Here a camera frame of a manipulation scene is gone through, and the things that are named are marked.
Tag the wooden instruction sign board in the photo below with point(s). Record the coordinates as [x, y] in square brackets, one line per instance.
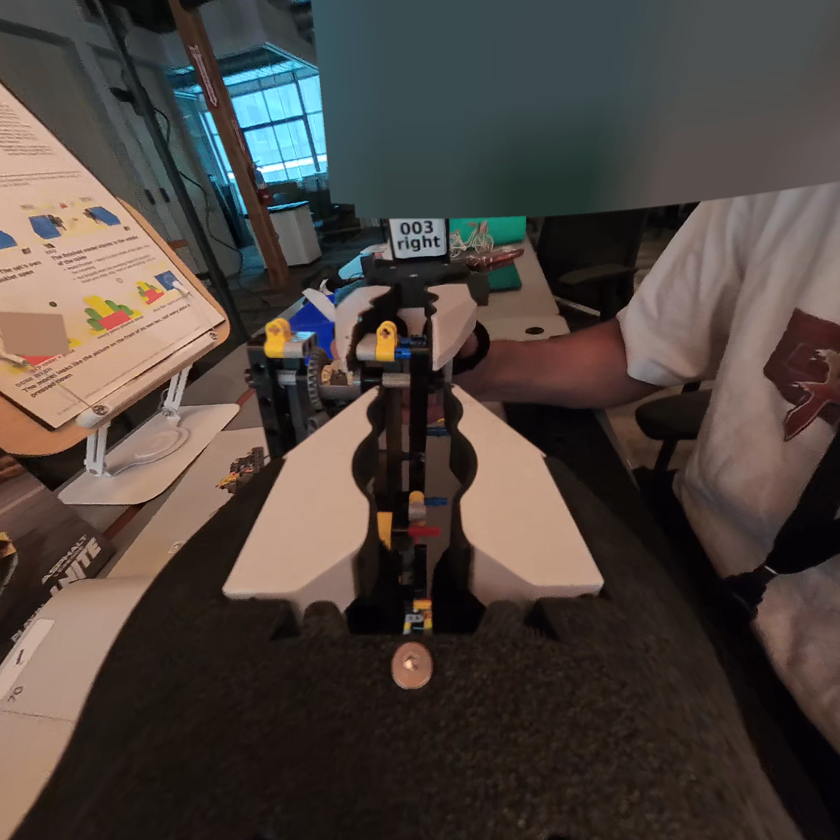
[98, 262]

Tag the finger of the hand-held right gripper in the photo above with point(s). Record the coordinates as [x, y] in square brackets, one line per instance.
[453, 321]
[348, 321]

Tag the wooden post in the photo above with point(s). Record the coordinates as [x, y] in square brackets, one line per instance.
[229, 144]

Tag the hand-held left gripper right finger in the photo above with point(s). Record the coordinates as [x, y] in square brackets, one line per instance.
[525, 518]

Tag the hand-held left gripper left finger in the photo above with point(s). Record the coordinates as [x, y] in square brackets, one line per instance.
[302, 525]

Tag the open instruction booklet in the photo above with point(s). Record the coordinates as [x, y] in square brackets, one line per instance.
[79, 643]

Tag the dark red box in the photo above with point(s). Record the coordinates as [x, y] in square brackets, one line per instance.
[499, 258]

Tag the lego set box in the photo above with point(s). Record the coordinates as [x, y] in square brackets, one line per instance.
[59, 558]

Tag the white cabinet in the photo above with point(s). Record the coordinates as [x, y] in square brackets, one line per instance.
[295, 233]

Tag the partly built lego car chassis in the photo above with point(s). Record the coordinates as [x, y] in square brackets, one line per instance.
[282, 394]

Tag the black mat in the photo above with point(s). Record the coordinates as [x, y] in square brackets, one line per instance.
[558, 426]

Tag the white board stand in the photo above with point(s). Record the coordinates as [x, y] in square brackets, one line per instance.
[151, 453]

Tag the teal bag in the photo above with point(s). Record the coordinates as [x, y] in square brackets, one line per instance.
[505, 236]

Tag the white paper bag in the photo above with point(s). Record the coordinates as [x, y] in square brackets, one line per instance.
[321, 302]

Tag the blue plastic bin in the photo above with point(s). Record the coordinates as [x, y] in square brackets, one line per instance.
[308, 325]

